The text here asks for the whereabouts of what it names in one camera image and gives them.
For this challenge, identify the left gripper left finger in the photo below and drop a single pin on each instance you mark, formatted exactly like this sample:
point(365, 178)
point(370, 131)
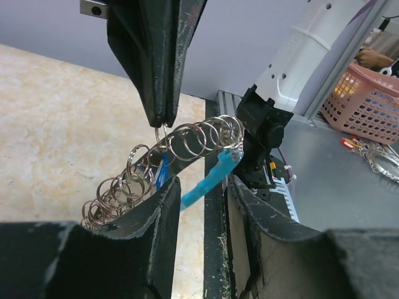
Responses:
point(131, 257)

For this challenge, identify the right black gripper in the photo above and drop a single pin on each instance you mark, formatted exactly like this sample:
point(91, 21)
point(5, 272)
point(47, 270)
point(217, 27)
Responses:
point(125, 39)

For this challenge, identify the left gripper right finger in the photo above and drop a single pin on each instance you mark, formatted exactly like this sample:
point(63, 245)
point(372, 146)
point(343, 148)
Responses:
point(277, 257)

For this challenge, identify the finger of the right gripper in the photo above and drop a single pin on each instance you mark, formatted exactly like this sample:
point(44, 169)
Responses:
point(180, 23)

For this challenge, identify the bunch of keys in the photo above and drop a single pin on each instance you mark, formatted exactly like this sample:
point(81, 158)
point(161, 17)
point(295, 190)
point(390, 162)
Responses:
point(149, 167)

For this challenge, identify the blue key tag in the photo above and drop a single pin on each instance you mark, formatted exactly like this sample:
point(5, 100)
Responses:
point(163, 170)

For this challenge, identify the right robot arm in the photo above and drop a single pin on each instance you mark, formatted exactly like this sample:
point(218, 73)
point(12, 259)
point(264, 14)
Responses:
point(150, 39)

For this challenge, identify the spare keyring bunch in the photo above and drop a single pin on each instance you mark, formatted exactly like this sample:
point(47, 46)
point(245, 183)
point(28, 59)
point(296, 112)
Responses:
point(379, 159)

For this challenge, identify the person's hand in background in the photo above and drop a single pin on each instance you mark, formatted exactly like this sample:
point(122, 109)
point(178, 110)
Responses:
point(370, 58)

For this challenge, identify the pink plastic basket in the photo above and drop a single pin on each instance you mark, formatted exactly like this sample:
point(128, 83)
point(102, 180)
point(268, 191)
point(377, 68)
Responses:
point(364, 103)

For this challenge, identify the aluminium frame rail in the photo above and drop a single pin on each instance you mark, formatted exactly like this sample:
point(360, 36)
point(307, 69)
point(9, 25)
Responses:
point(227, 102)

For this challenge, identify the right aluminium corner post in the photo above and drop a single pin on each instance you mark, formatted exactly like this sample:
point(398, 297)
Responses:
point(352, 28)

